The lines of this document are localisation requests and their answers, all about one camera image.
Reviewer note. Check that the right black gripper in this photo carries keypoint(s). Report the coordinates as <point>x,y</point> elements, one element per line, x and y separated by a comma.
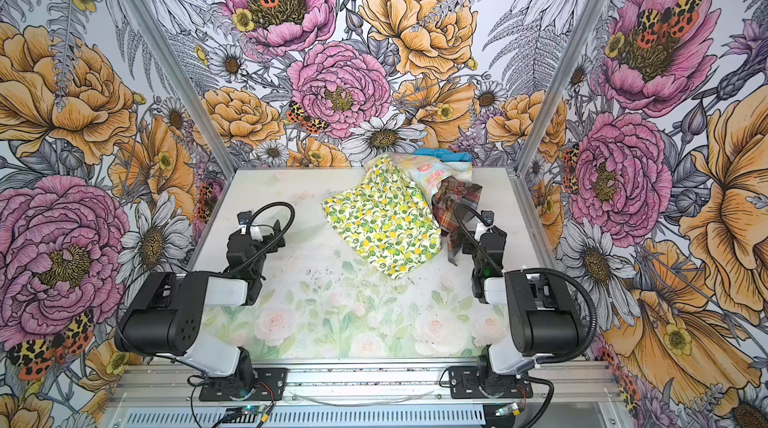
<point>480,242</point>

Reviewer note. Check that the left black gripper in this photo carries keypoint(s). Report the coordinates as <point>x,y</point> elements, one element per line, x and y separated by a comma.
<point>258,241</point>

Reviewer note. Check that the red plaid cloth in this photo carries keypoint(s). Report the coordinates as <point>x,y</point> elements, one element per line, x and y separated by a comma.
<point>447,211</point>

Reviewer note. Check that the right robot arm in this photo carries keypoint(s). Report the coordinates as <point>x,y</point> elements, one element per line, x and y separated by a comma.
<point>552,317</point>

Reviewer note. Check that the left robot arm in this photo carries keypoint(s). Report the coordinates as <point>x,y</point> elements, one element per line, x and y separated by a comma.
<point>164,318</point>

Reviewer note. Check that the pastel floral cloth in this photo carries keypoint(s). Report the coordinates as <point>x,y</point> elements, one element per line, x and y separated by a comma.
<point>407,174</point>

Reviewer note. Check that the teal blue cloth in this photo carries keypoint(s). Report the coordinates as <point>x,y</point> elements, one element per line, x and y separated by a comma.
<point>444,155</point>

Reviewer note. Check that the lemon print cloth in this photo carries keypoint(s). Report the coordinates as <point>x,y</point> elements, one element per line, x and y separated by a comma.
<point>386,220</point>

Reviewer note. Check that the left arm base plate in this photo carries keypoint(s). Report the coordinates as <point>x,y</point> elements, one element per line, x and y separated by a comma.
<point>269,385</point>

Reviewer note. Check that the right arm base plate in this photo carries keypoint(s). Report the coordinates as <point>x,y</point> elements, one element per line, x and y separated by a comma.
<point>465,382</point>

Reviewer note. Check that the aluminium front rail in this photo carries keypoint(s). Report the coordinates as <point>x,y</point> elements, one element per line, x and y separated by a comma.
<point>342,382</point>

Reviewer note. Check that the right aluminium corner post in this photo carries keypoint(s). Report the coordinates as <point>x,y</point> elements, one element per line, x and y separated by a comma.
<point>582,32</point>

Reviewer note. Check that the aluminium corner post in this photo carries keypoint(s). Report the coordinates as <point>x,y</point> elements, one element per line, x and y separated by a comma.
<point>152,32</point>
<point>582,32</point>

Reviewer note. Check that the left aluminium corner post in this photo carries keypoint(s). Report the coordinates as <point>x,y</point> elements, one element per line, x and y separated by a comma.
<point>152,32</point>

